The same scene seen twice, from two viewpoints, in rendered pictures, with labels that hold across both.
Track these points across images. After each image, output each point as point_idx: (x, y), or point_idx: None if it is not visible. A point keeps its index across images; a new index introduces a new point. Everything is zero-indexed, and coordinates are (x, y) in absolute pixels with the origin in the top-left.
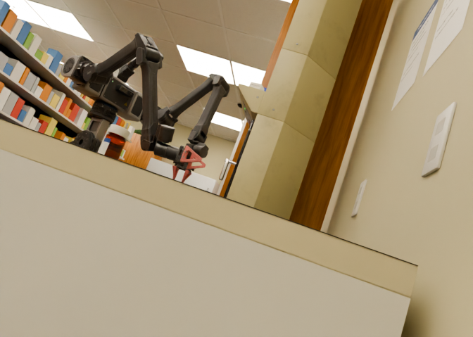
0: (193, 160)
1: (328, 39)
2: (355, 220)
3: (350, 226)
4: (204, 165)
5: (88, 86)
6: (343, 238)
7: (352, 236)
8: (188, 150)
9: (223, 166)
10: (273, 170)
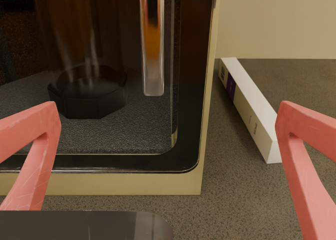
0: (314, 178)
1: None
2: None
3: None
4: (56, 120)
5: None
6: (256, 11)
7: (328, 13)
8: None
9: (162, 22)
10: None
